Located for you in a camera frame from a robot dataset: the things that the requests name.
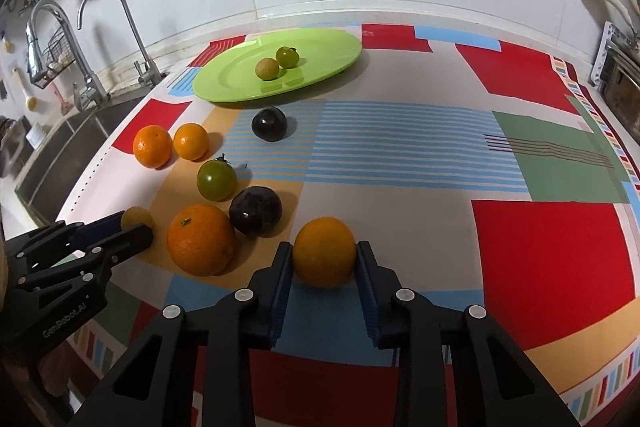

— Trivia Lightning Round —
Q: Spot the brown-green kiwi fruit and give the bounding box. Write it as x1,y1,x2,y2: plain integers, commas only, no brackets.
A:
120,206,154,231
255,57,280,81

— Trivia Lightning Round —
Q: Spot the large orange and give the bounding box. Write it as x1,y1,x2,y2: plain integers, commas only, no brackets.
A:
166,204,238,277
132,124,172,169

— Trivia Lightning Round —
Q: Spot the green tomato with stem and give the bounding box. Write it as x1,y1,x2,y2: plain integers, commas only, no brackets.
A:
196,155,238,202

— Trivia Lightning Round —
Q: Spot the dark plum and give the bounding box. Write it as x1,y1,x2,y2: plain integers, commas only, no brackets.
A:
250,107,288,142
229,186,282,237

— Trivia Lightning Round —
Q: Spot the small orange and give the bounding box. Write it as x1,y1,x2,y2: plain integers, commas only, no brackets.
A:
293,217,356,288

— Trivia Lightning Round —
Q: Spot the small green fruit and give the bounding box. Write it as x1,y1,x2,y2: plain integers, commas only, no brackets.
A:
276,46,300,69

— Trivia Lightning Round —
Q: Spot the stainless steel sink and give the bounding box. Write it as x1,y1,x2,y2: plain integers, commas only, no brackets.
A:
15,98,141,227

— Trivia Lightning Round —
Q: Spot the large chrome pull-down faucet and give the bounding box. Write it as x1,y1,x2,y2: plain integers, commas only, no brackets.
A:
25,0,110,112

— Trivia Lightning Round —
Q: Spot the slim curved chrome faucet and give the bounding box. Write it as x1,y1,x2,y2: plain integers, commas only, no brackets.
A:
76,0,163,86

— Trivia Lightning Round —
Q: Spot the colourful patterned table mat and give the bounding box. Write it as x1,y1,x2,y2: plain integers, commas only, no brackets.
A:
62,24,639,426

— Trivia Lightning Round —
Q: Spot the green plate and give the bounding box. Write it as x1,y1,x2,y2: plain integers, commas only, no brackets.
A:
192,27,362,104

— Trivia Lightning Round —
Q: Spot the steel pot on rack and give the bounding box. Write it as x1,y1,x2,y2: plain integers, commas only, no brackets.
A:
603,56,640,141

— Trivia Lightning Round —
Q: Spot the metal dish rack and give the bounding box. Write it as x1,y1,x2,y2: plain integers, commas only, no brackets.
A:
588,22,639,109

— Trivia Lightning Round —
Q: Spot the wire sink caddy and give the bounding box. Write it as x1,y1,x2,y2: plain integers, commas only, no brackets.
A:
32,27,75,90

